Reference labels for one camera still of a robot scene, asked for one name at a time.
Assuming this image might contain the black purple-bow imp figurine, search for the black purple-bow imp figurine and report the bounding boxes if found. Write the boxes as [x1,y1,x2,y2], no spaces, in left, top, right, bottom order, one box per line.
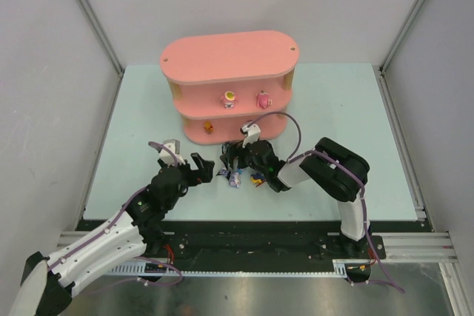
[216,168,232,180]

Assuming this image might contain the yellow mouse navy-hood figurine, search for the yellow mouse navy-hood figurine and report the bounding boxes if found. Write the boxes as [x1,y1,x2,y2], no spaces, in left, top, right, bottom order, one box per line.
[250,172,266,187]

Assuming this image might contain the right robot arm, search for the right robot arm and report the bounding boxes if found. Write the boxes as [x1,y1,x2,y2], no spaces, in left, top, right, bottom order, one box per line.
[220,138,372,258]

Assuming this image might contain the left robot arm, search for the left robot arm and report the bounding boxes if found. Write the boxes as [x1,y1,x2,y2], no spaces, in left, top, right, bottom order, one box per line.
[10,152,215,315]

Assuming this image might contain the pink three-tier shelf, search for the pink three-tier shelf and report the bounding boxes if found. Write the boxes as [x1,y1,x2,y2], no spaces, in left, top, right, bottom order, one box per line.
[160,30,299,145]

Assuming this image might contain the purple bunny figurine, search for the purple bunny figurine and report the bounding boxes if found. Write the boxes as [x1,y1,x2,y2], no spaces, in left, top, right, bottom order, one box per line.
[228,169,243,189]

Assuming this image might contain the yellow bear figurine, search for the yellow bear figurine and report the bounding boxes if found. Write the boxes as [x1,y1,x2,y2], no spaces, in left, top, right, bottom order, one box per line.
[204,121,214,135]

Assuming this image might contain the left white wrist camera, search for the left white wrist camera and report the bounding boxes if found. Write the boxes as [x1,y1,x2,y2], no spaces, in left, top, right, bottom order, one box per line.
[158,139,186,166]

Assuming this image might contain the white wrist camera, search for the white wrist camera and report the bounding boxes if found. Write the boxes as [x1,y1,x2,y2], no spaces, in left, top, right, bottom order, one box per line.
[240,122,261,148]
[158,139,186,166]

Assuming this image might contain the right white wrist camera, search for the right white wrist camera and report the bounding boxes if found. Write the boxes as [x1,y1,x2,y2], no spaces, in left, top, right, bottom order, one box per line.
[240,122,261,148]

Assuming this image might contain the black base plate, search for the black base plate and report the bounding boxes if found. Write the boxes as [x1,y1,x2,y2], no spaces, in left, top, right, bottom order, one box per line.
[76,219,433,262]

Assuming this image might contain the grey slotted cable duct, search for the grey slotted cable duct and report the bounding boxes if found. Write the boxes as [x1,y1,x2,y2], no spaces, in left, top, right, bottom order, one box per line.
[105,259,369,278]

